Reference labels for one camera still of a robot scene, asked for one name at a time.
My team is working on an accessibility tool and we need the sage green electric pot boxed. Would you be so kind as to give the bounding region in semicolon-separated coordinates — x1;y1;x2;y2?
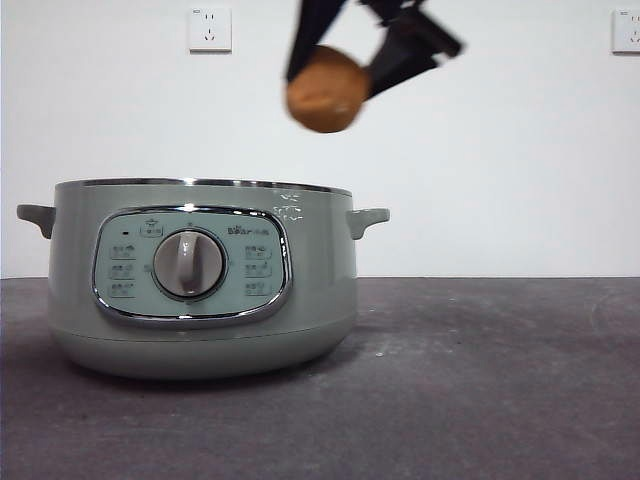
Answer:
16;177;391;381

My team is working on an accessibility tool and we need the white wall socket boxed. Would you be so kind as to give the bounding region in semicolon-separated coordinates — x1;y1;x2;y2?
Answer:
612;9;640;55
188;7;234;55

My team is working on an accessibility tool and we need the brown potato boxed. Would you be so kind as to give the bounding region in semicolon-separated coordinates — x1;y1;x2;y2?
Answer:
285;44;370;134

